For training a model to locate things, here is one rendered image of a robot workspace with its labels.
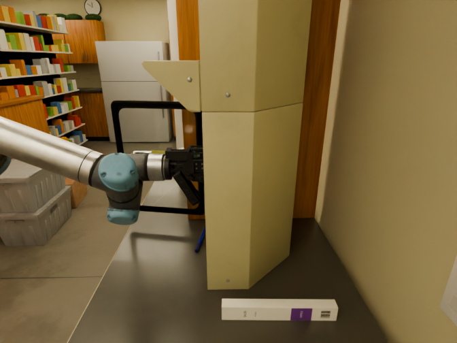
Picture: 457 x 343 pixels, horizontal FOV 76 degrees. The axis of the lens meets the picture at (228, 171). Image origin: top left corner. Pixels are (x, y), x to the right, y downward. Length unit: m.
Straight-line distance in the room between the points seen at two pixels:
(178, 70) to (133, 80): 5.11
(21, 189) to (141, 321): 2.19
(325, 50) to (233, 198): 0.58
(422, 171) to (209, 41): 0.48
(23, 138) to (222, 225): 0.46
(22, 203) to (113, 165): 2.31
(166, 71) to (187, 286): 0.55
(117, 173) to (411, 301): 0.66
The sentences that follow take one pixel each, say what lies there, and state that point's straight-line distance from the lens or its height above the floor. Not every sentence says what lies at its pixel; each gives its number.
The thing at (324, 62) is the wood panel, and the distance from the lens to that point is 1.04.
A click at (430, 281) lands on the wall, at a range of 0.70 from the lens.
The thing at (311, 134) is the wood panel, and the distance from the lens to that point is 1.06.
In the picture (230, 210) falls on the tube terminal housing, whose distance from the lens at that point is 0.70.
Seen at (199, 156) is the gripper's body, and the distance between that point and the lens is 0.79.
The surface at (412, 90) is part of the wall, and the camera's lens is 0.72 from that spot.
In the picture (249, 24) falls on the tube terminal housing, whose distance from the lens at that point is 0.62.
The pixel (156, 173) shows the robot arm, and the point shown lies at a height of 1.23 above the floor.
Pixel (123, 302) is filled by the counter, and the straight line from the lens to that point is 0.85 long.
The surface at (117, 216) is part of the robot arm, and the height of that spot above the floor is 1.16.
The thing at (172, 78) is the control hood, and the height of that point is 1.48.
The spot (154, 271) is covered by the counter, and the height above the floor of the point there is 0.94.
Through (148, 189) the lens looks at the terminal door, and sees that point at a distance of 1.08.
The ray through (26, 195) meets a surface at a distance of 2.86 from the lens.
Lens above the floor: 1.51
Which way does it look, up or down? 21 degrees down
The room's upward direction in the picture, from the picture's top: straight up
